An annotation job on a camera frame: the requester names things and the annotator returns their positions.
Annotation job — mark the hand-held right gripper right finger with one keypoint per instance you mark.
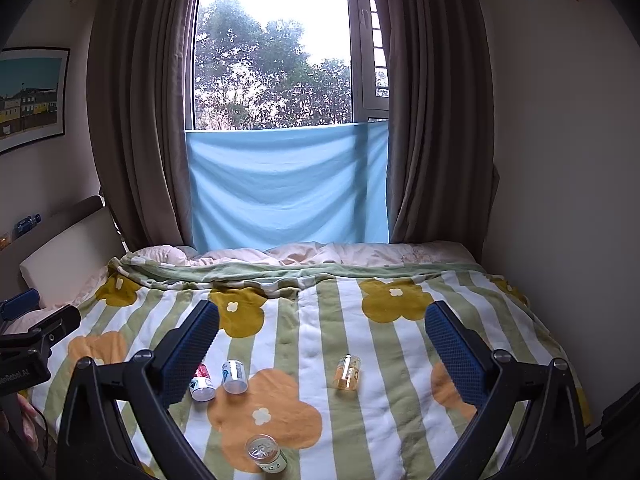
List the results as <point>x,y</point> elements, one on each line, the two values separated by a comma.
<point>455,355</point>

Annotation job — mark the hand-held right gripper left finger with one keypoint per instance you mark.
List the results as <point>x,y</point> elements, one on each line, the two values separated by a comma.
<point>192,352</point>

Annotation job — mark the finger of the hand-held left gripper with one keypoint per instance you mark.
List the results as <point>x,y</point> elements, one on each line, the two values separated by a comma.
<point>20,302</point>

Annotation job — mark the red white can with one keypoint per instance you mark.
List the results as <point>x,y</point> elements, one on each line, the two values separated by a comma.
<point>201,384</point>

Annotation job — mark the blue white can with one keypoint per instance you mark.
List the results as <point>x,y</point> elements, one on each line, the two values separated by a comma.
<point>234,376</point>

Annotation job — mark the person's left hand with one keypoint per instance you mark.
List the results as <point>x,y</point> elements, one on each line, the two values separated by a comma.
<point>27,422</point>

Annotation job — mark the white pillow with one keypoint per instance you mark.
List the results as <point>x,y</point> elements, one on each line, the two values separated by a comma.
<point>70,255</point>

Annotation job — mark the blue bottle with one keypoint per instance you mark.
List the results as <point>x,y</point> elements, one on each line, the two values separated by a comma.
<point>27,225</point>

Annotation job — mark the wooden headboard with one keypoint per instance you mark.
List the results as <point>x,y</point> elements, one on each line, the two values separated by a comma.
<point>55,217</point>

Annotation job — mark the striped floral blanket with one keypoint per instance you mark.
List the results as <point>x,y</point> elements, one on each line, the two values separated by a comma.
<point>320,340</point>

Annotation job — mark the pink duvet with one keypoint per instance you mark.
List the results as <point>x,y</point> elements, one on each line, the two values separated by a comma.
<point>310,254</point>

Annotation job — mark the dark object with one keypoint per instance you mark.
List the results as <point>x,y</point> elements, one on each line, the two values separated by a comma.
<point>617,435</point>

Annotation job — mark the light blue cloth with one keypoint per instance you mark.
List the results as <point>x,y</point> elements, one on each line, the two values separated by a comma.
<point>285,185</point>

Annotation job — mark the framed picture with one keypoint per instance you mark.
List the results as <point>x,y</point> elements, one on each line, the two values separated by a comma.
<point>30,97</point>

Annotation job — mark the brown curtain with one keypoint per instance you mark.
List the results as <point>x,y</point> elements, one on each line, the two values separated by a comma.
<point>440,110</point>
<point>140,110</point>

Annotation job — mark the window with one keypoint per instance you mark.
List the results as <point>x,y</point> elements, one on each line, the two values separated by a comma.
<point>270,45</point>

